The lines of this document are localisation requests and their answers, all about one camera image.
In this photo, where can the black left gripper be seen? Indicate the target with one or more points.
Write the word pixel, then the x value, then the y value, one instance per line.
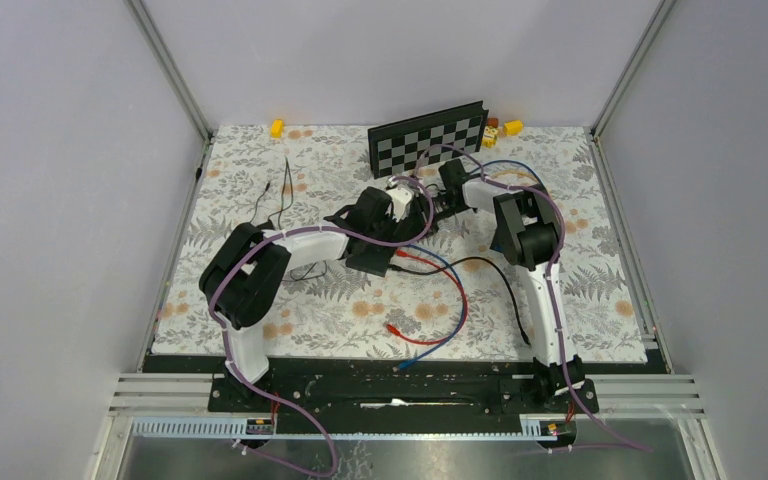
pixel 391 223

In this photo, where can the black ribbed network switch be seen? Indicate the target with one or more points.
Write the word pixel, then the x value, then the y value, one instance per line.
pixel 496 242

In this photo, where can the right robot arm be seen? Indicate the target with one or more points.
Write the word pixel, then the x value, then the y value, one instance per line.
pixel 528 233

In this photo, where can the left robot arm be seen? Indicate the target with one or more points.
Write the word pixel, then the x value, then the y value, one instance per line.
pixel 242 280

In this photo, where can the small toy figure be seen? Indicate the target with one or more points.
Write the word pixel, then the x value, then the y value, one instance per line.
pixel 490 132

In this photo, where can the checkerboard calibration board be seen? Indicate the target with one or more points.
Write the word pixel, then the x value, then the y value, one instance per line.
pixel 395 148

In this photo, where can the yellow block right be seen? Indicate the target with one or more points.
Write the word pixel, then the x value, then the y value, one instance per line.
pixel 512 128

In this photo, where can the yellow block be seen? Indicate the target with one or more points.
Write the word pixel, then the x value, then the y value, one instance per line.
pixel 512 128
pixel 277 129

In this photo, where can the floral patterned table mat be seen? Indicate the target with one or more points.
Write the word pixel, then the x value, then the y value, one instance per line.
pixel 331 311

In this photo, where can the yellow block left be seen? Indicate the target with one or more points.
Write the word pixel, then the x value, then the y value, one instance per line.
pixel 277 129

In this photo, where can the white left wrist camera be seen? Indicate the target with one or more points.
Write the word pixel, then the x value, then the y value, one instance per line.
pixel 401 196

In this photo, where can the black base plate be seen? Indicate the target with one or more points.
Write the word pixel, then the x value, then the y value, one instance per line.
pixel 371 397

